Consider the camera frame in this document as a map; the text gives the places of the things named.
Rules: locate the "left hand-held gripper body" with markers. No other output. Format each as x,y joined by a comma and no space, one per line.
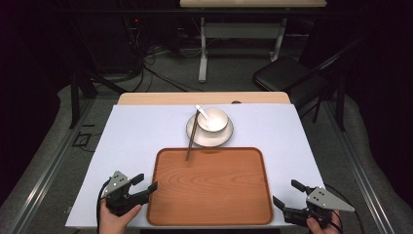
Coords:
118,198

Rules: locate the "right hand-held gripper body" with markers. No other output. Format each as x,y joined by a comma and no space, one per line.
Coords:
319,200

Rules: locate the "person's left hand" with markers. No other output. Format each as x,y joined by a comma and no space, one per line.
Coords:
112,222

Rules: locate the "person's right hand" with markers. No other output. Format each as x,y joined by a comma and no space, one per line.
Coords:
319,228

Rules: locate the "white table mat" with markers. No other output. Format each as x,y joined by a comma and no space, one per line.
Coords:
130,139

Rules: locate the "brown wooden tray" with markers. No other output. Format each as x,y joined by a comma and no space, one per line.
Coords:
211,188

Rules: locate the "brown chopstick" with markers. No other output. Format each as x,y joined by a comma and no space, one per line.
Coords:
194,136
191,139

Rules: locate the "white round plate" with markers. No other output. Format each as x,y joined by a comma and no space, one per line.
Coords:
211,139

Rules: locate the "light wooden table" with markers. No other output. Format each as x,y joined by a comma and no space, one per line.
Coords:
181,98

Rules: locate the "white spoon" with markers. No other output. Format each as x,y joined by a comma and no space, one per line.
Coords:
203,112

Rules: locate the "white bowl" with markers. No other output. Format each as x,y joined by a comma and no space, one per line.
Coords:
217,122

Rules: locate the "black metal stand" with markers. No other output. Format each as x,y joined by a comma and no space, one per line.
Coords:
76,97

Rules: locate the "black folding chair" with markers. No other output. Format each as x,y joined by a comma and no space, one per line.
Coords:
281,74

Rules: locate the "white-legged background table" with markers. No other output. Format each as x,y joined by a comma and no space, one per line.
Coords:
240,31

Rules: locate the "grey metal floor rail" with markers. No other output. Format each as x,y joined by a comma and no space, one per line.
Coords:
360,175
48,169

